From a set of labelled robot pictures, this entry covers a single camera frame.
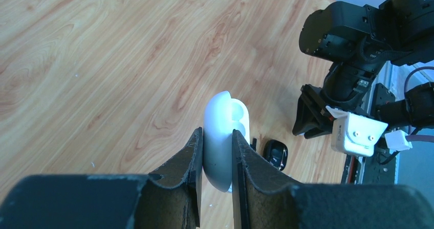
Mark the white earbud charging case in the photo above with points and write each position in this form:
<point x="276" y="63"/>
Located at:
<point x="223" y="114"/>

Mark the small black earbud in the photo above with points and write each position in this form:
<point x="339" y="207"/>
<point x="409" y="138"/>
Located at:
<point x="253" y="144"/>

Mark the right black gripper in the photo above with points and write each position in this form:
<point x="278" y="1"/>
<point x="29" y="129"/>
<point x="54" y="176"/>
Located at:
<point x="312" y="117"/>

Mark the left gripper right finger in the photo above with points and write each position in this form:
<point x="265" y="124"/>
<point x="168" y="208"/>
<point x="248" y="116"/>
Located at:
<point x="264" y="197"/>

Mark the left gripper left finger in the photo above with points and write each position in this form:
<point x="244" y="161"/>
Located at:
<point x="167" y="197"/>

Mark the black earbud case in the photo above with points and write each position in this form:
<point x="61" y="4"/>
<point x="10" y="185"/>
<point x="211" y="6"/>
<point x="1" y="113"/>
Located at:
<point x="276" y="153"/>

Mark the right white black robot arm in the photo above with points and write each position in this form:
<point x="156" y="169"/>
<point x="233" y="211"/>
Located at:
<point x="359" y="41"/>

